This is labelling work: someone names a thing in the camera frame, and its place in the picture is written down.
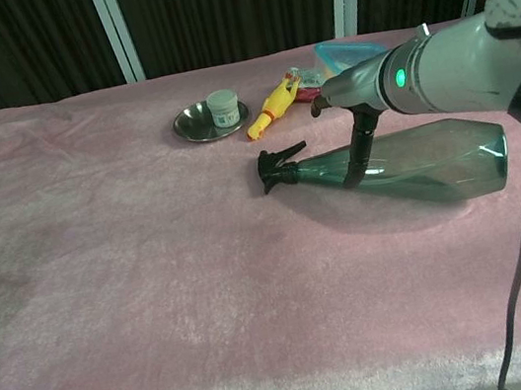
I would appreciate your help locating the grey black right robot hand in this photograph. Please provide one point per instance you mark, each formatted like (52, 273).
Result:
(354, 84)

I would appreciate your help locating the red snack packet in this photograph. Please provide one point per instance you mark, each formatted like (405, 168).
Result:
(309, 95)

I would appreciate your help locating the small white lidded jar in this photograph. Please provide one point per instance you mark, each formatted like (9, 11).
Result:
(224, 108)

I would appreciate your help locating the pink fluffy table cloth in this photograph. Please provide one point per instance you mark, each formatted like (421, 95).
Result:
(153, 273)

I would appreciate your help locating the yellow rubber chicken toy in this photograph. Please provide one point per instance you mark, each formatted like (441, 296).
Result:
(271, 108)

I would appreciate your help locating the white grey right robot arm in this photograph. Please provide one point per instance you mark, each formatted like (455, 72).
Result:
(459, 66)

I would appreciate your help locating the round stainless steel dish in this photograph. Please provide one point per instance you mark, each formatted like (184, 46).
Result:
(194, 126)

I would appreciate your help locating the green transparent spray bottle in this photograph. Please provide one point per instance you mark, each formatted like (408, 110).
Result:
(436, 165)

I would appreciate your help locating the clear container with blue lid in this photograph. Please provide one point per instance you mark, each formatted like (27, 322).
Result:
(342, 53)

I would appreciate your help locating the dark pleated curtain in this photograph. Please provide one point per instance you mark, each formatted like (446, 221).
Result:
(229, 5)

